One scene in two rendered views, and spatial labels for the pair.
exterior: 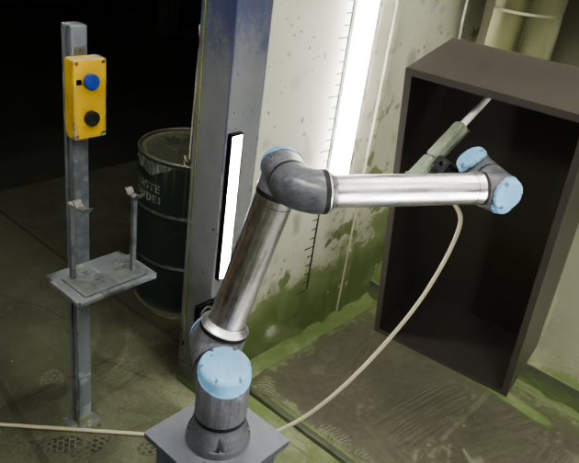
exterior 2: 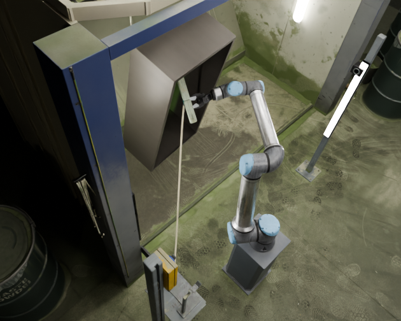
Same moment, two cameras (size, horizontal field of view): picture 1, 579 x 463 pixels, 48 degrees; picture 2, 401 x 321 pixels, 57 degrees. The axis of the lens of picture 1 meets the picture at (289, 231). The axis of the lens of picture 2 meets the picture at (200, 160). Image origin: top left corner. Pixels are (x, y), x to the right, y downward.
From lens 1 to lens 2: 2.50 m
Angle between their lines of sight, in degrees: 67
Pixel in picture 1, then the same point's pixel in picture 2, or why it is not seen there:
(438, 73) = (183, 70)
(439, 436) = (174, 167)
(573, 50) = not seen: outside the picture
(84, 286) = (190, 303)
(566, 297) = (123, 82)
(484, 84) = (200, 57)
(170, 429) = (261, 258)
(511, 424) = not seen: hidden behind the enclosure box
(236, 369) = (272, 219)
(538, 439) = not seen: hidden behind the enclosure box
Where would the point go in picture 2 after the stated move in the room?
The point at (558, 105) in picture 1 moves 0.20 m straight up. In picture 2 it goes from (223, 41) to (227, 13)
